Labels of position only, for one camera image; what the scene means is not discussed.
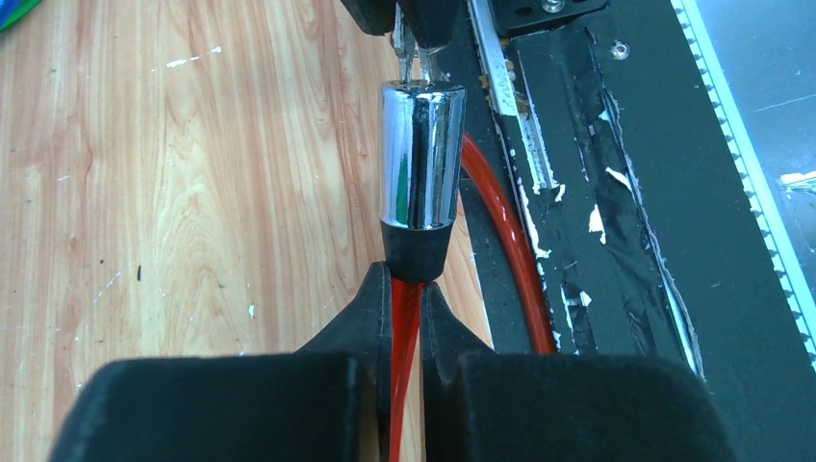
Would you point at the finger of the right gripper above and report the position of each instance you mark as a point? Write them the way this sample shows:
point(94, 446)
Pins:
point(431, 21)
point(372, 17)

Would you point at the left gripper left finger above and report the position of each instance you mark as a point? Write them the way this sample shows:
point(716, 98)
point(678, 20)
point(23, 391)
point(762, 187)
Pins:
point(329, 400)

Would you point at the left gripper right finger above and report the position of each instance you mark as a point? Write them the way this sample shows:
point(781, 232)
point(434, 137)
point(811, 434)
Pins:
point(481, 405)

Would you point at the red cable lock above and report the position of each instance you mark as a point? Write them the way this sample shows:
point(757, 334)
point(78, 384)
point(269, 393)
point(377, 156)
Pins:
point(424, 150)

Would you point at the aluminium frame rail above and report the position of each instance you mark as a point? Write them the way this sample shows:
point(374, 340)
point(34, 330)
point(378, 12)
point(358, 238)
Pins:
point(757, 60)

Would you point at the green cable lock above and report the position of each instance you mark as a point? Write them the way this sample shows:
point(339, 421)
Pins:
point(13, 10)

